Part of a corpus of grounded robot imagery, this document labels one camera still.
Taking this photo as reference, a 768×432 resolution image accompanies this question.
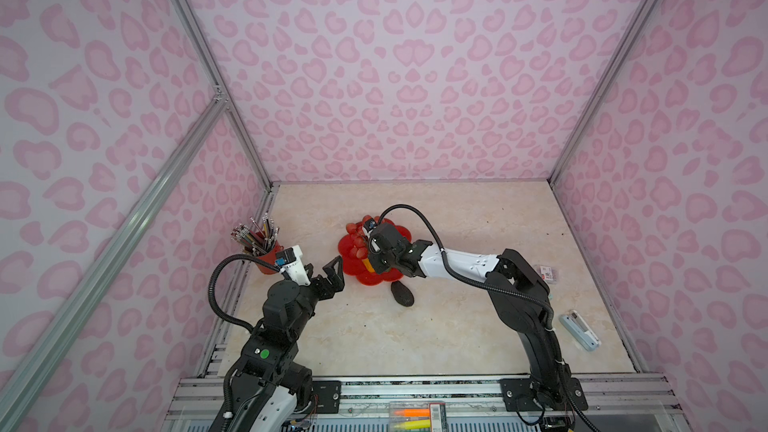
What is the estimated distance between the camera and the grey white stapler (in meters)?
0.80

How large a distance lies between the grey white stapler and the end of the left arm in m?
0.65

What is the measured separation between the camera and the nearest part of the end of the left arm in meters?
0.53
